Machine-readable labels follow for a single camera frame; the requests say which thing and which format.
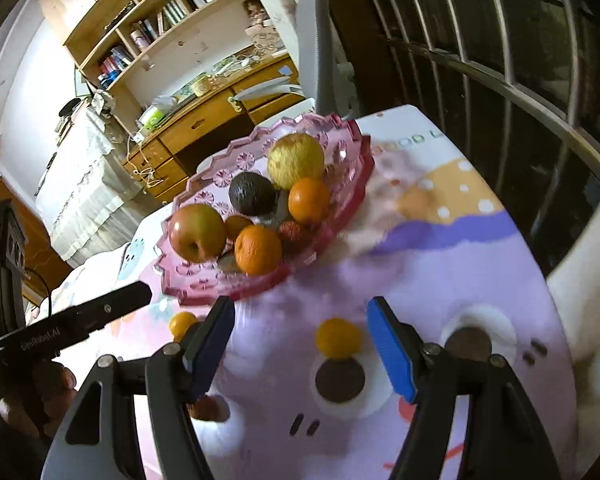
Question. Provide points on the brown wooden door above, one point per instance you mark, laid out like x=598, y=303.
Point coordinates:
x=40, y=255

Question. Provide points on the grey office chair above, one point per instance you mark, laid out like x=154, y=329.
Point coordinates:
x=325, y=35

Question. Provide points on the white floral curtain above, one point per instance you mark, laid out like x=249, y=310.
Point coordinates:
x=590, y=285

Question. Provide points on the lace cloth covered cabinet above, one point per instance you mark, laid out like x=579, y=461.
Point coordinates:
x=80, y=185

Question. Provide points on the green tissue pack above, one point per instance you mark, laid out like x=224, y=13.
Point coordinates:
x=152, y=117

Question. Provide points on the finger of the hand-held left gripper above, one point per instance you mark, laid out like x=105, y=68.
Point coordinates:
x=115, y=307

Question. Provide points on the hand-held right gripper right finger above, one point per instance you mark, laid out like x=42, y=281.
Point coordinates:
x=392, y=345

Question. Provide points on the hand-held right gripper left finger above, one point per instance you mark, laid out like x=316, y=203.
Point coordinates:
x=212, y=340

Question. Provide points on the small woven basket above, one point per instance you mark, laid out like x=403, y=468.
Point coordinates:
x=202, y=86

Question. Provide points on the dark avocado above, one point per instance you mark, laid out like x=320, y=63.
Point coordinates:
x=252, y=193

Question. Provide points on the red apple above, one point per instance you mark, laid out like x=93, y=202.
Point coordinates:
x=196, y=232

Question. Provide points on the yellow apple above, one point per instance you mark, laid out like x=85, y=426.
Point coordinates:
x=296, y=160

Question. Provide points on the small orange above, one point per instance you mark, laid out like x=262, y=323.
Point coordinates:
x=338, y=338
x=258, y=250
x=237, y=226
x=308, y=200
x=181, y=324

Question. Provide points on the floral quilt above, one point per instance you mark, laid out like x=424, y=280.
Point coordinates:
x=90, y=280

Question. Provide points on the pink plastic bowl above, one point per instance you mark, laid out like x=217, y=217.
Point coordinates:
x=215, y=285

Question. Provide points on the wooden desk with bookshelf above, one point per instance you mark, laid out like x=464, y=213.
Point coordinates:
x=200, y=120

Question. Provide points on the red lychee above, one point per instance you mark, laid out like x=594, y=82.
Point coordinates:
x=294, y=237

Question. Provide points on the cartoon printed tablecloth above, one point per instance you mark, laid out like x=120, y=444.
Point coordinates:
x=430, y=270

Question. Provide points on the person's left hand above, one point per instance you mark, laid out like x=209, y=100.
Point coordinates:
x=55, y=385

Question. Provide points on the metal window grille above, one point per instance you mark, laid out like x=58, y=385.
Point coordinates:
x=510, y=91

